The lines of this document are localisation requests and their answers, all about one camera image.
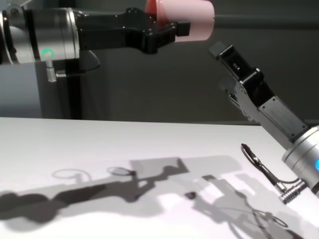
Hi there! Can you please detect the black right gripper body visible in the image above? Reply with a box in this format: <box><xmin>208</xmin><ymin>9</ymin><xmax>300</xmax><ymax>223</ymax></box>
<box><xmin>225</xmin><ymin>81</ymin><xmax>310</xmax><ymax>148</ymax></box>

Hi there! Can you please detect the pink plastic cup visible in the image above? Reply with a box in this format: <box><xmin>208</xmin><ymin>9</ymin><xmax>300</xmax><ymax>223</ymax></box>
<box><xmin>145</xmin><ymin>0</ymin><xmax>216</xmax><ymax>43</ymax></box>

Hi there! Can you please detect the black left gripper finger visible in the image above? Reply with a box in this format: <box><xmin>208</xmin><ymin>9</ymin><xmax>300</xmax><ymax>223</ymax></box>
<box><xmin>156</xmin><ymin>21</ymin><xmax>192</xmax><ymax>52</ymax></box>

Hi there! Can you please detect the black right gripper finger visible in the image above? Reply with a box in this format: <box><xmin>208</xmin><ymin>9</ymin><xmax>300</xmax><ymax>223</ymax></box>
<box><xmin>208</xmin><ymin>41</ymin><xmax>265</xmax><ymax>88</ymax></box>

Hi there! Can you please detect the left arm cable with plug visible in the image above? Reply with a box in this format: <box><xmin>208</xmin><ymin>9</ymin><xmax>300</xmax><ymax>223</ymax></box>
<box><xmin>45</xmin><ymin>48</ymin><xmax>101</xmax><ymax>83</ymax></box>

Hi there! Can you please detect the arm cable with plug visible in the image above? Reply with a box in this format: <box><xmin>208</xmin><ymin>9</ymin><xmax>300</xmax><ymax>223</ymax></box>
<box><xmin>45</xmin><ymin>48</ymin><xmax>101</xmax><ymax>83</ymax></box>
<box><xmin>240</xmin><ymin>143</ymin><xmax>307</xmax><ymax>206</ymax></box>

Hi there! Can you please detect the dark vertical post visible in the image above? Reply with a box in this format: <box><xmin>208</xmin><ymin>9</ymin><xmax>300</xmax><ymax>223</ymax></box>
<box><xmin>66</xmin><ymin>74</ymin><xmax>82</xmax><ymax>120</ymax></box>

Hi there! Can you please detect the right arm cable with plug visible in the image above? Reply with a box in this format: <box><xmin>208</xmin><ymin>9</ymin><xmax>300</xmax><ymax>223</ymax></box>
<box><xmin>240</xmin><ymin>143</ymin><xmax>307</xmax><ymax>206</ymax></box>

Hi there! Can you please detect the thick grey horizontal rail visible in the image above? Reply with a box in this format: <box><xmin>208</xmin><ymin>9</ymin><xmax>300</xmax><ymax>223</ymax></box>
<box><xmin>213</xmin><ymin>13</ymin><xmax>319</xmax><ymax>27</ymax></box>

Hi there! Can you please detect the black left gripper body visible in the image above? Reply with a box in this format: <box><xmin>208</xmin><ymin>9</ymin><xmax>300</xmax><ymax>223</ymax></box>
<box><xmin>74</xmin><ymin>7</ymin><xmax>175</xmax><ymax>55</ymax></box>

